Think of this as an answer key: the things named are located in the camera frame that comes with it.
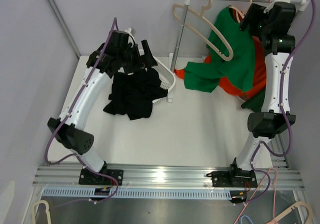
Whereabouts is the white metal clothes rack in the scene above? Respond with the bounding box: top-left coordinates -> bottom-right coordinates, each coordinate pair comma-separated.
170,0 -> 316,72

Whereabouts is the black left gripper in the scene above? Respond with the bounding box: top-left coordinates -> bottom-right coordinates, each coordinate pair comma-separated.
118,40 -> 157,74

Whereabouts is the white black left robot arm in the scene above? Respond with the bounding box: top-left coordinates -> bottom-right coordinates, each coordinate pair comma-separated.
47,30 -> 158,184

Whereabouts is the beige hanger under green shirt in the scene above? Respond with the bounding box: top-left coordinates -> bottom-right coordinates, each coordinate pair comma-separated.
228,0 -> 253,24

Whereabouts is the beige plastic hanger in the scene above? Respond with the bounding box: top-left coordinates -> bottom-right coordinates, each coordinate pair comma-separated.
171,0 -> 234,62

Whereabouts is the beige hanger bottom right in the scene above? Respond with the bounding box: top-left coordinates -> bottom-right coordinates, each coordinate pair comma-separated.
267,200 -> 314,224

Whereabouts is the dark green t shirt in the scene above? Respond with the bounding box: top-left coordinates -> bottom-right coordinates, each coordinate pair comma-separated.
241,88 -> 266,112

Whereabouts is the beige hanger bottom left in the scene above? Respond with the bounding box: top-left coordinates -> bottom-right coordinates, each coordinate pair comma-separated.
30,200 -> 53,224

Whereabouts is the white slotted cable duct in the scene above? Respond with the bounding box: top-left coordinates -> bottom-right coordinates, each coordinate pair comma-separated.
42,187 -> 232,200

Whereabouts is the blue hanger bottom right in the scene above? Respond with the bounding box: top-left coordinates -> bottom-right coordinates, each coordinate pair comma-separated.
239,215 -> 254,224

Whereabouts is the black t shirt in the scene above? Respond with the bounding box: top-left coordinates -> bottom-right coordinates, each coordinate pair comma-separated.
103,68 -> 168,120

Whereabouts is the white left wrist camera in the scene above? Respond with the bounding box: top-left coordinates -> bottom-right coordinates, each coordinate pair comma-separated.
124,27 -> 136,45

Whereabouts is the aluminium mounting rail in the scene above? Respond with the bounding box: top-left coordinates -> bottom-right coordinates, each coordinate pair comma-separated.
31,156 -> 306,190

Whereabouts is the orange t shirt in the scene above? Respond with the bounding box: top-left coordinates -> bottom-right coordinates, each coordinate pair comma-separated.
174,36 -> 268,101

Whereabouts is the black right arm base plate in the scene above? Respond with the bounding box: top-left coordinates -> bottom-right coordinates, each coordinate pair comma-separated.
206,170 -> 258,188

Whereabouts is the pink hanger bottom right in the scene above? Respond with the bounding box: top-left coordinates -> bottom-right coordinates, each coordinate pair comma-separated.
233,167 -> 278,224

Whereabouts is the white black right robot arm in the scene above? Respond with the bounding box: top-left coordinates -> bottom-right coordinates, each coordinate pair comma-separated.
227,2 -> 296,186

